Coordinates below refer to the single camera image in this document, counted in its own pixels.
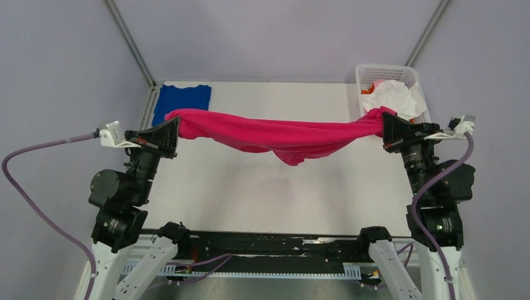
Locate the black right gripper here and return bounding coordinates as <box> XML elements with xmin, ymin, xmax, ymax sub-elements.
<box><xmin>380</xmin><ymin>110</ymin><xmax>442</xmax><ymax>197</ymax></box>

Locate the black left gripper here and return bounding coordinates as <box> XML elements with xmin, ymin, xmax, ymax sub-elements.
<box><xmin>121</xmin><ymin>114</ymin><xmax>181</xmax><ymax>201</ymax></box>

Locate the magenta t shirt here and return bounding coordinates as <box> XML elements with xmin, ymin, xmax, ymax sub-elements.
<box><xmin>164</xmin><ymin>107</ymin><xmax>396</xmax><ymax>166</ymax></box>

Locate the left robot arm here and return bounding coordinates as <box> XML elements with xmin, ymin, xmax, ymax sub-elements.
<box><xmin>86</xmin><ymin>117</ymin><xmax>181</xmax><ymax>299</ymax></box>

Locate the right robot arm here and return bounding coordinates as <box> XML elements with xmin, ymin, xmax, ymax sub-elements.
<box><xmin>356</xmin><ymin>113</ymin><xmax>475</xmax><ymax>299</ymax></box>

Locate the crumpled white t shirt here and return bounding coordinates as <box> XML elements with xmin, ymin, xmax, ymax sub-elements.
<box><xmin>360</xmin><ymin>80</ymin><xmax>428</xmax><ymax>120</ymax></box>

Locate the folded blue t shirt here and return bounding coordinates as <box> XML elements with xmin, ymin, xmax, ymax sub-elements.
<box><xmin>151</xmin><ymin>85</ymin><xmax>212</xmax><ymax>126</ymax></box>

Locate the white plastic laundry basket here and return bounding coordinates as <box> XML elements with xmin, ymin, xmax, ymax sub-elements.
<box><xmin>355</xmin><ymin>64</ymin><xmax>431</xmax><ymax>124</ymax></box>

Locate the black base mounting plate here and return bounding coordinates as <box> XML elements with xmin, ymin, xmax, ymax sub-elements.
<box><xmin>175</xmin><ymin>226</ymin><xmax>392</xmax><ymax>274</ymax></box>

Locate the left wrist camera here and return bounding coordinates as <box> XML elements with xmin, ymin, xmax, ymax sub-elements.
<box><xmin>98</xmin><ymin>121</ymin><xmax>141</xmax><ymax>148</ymax></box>

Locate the aluminium frame rail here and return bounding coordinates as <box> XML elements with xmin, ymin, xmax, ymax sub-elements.
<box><xmin>103</xmin><ymin>0</ymin><xmax>156</xmax><ymax>90</ymax></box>

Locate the white slotted cable duct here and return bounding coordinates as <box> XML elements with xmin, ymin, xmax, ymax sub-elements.
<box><xmin>101</xmin><ymin>261</ymin><xmax>362</xmax><ymax>279</ymax></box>

